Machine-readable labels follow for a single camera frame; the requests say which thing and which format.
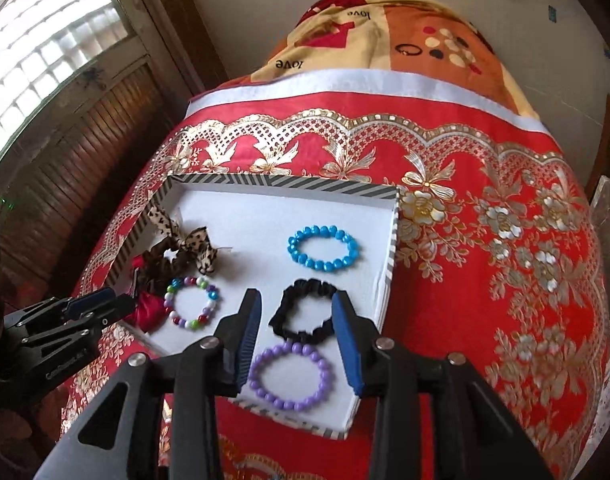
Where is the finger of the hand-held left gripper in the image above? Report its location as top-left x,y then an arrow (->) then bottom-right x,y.
12,310 -> 116,386
3,287 -> 136,333

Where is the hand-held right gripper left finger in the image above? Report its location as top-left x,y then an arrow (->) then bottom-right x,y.
35,288 -> 262,480

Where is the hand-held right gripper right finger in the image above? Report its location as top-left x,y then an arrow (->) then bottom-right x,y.
331,291 -> 556,480

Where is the purple bead bracelet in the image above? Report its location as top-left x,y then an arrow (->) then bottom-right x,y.
248,342 -> 333,413

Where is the black scrunchie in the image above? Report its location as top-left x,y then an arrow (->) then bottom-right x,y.
269,277 -> 342,345

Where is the red scrunchie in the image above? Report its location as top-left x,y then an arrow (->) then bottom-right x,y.
121,255 -> 173,332

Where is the multicolour bead bracelet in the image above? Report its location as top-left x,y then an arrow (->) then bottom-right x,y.
163,275 -> 222,332

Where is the striped cardboard tray box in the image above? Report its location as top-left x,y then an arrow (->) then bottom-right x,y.
107,172 -> 402,441

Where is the blue bead bracelet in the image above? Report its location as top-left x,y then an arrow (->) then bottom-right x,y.
287,226 -> 362,275

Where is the leopard print scrunchie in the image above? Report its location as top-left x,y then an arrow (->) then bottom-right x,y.
135,204 -> 233,295

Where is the wooden louvred shutter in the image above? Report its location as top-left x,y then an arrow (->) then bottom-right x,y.
0,55 -> 196,306

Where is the red floral tablecloth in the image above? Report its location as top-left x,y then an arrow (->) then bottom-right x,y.
60,71 -> 610,480

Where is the window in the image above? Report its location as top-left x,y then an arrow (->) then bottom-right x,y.
0,0 -> 150,171

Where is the printed blanket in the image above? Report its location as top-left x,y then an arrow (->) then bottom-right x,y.
250,0 -> 543,126

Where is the wooden chair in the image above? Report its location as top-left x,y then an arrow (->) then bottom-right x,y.
582,94 -> 610,201

